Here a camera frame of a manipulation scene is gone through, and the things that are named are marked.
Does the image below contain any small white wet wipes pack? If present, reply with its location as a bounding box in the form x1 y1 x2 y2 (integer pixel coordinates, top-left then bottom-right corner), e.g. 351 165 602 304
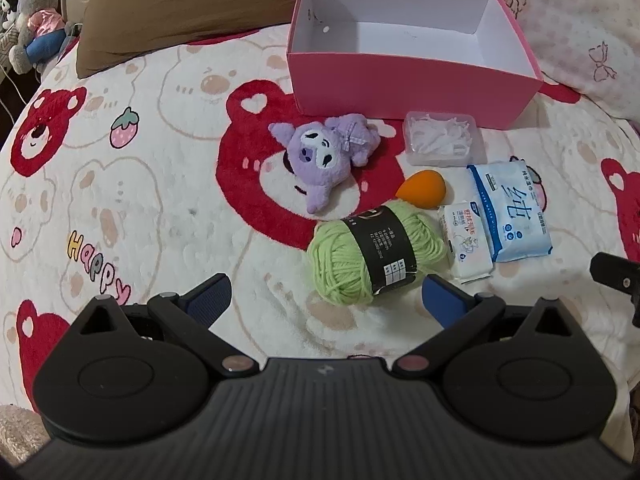
439 202 494 284

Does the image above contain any blue white tissue pack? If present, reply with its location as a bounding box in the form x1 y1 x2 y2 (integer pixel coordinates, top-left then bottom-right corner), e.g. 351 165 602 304
466 159 552 263

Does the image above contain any green yarn ball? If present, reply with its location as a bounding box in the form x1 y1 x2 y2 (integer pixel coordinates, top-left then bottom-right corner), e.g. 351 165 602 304
307 200 447 306

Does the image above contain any orange makeup sponge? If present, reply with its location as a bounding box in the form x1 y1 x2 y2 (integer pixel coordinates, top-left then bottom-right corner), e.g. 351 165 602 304
395 170 447 209

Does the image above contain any clear plastic floss pick box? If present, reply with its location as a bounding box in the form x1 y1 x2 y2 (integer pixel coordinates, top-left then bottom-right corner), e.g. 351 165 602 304
402 112 487 167

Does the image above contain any purple plush toy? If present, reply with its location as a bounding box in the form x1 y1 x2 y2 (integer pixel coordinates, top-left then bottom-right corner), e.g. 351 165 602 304
268 114 381 214

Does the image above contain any bear print blanket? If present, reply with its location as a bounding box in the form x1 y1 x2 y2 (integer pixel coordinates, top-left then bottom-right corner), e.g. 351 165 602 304
1 26 639 457

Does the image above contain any pink checked pillow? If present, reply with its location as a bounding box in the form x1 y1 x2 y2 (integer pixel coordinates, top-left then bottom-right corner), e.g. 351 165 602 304
504 0 639 122

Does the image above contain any pink cardboard box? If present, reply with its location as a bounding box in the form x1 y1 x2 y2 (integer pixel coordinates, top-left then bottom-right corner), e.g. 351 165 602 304
286 0 544 129

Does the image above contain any brown pillow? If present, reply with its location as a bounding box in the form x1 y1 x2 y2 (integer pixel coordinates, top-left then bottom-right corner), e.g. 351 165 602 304
76 0 295 78

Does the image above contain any grey plush toy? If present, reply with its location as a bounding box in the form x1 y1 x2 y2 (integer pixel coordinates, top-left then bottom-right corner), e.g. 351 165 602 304
8 0 66 75

